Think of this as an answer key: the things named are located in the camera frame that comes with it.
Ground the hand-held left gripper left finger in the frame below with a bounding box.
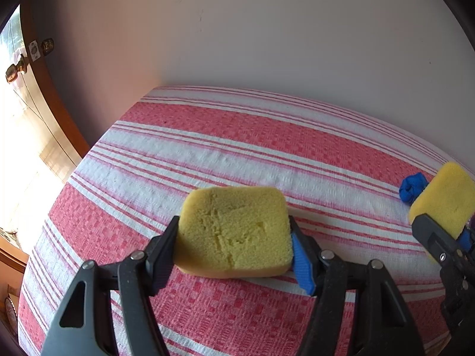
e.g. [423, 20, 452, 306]
[41, 216, 182, 356]

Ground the yellow and green sponge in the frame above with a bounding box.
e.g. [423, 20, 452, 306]
[408, 161, 475, 265]

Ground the red striped tablecloth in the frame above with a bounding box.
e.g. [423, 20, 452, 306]
[18, 85, 475, 356]

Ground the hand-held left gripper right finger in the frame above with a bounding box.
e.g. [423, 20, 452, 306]
[289, 217, 425, 356]

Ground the blue cloth ball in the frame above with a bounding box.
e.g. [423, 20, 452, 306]
[399, 171, 428, 204]

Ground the wooden door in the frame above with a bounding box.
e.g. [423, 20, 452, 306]
[19, 3, 92, 168]

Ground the wooden cabinet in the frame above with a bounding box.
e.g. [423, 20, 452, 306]
[0, 230, 31, 338]

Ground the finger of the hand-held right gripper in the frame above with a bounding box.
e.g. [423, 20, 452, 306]
[457, 226, 475, 266]
[411, 213, 474, 338]

